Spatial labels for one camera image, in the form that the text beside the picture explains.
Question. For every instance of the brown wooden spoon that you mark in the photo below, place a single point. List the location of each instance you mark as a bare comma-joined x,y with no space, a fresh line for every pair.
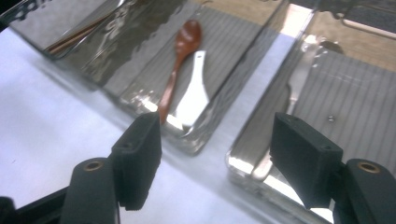
186,37

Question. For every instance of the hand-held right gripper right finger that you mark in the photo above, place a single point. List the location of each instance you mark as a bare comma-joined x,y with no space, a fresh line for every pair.
305,158

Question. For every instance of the transparent grey plastic bin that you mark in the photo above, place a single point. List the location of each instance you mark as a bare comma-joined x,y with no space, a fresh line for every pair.
46,21
358,99
224,46

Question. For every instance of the brown chopstick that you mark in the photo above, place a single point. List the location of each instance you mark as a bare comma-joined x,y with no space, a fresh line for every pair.
77,39
79,31

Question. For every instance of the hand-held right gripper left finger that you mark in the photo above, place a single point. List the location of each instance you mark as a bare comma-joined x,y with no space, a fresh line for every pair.
137,158

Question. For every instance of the white ceramic spoon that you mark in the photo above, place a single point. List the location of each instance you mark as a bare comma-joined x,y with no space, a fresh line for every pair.
193,96

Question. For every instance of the white table cover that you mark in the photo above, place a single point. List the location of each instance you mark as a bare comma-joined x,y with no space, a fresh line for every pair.
46,124

